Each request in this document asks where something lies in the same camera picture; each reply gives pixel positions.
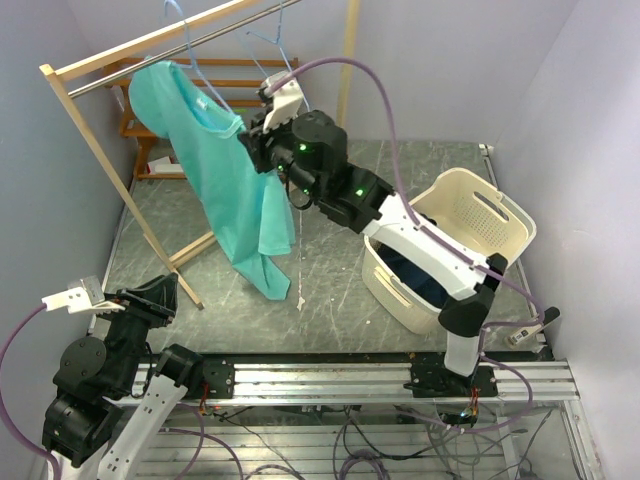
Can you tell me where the light blue wire hanger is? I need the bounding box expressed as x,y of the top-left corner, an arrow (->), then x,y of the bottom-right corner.
244,0 -> 314,114

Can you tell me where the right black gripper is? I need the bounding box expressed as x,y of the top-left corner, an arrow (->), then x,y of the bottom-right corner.
239,106 -> 322,201

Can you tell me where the light blue hanger with teal shirt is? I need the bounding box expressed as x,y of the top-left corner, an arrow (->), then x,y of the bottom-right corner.
163,0 -> 234,114

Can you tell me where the small device on table edge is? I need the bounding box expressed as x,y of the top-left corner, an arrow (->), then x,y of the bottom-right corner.
505,306 -> 561,349

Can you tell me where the teal t shirt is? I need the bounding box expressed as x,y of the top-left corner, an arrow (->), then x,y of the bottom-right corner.
129,61 -> 295,300

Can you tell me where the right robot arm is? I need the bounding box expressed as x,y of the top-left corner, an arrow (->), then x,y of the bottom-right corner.
238,110 -> 508,396

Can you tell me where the aluminium rail frame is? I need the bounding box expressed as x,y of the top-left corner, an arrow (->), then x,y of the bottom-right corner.
114,352 -> 602,479

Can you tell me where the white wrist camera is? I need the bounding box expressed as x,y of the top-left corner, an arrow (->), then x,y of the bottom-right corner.
259,71 -> 304,133
42,276 -> 125,314

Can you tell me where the navy blue t shirt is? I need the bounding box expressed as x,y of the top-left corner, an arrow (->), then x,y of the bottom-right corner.
377,244 -> 449,308

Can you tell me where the cream plastic laundry basket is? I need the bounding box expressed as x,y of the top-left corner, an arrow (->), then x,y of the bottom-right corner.
362,168 -> 537,335

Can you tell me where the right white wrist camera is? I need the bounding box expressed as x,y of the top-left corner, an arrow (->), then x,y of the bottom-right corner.
259,71 -> 304,133

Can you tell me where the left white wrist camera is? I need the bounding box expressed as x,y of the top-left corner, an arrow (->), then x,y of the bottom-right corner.
42,276 -> 125,314

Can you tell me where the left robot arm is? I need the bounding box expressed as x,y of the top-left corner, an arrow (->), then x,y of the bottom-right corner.
42,273 -> 204,479

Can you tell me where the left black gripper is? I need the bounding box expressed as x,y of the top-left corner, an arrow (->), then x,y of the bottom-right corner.
91,269 -> 178,391

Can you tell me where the white red flat box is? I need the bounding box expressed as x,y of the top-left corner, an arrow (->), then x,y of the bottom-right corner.
146,156 -> 184,175

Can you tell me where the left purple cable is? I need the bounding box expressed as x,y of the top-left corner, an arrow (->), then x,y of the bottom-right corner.
0,304 -> 66,480

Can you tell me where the wooden clothes rack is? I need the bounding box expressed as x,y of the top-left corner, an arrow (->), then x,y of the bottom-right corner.
37,0 -> 369,311

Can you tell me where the wooden shoe shelf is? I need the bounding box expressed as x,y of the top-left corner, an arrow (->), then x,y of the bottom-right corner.
102,57 -> 301,181

